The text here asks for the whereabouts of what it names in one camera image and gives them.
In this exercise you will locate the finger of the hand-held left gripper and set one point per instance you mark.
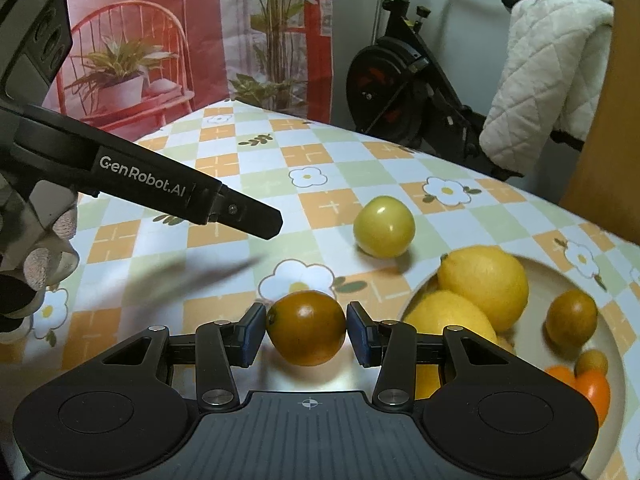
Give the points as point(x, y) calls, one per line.
point(250, 215)

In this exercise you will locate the yellow lemon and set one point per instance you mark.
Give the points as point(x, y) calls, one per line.
point(482, 280)
point(450, 317)

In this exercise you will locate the white quilted blanket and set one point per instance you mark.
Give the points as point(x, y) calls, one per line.
point(545, 85)

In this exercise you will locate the person's left hand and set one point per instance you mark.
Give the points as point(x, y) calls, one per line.
point(44, 266)

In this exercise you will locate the yellow-green tomato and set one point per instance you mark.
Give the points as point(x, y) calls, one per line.
point(384, 227)

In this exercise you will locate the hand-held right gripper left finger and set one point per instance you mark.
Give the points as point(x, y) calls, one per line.
point(254, 334)

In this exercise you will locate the dark orange tomato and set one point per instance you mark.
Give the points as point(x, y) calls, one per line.
point(306, 327)

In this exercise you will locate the checkered flower tablecloth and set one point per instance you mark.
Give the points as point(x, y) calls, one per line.
point(310, 160)

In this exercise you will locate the wooden board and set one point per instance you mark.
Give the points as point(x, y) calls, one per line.
point(615, 160)

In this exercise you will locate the brownish orange fruit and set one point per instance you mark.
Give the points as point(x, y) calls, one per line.
point(571, 317)

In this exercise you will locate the small brown longan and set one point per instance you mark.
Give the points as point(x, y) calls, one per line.
point(591, 362)

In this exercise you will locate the small orange mandarin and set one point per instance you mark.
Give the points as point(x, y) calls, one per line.
point(595, 391)
point(560, 376)

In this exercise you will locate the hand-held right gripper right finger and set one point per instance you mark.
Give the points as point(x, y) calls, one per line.
point(359, 334)

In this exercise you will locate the black exercise bike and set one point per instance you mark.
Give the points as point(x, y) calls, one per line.
point(390, 80)

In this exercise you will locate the printed backdrop cloth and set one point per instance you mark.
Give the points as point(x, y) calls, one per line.
point(175, 35)

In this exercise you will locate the beige round plate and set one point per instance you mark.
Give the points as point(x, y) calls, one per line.
point(625, 385)

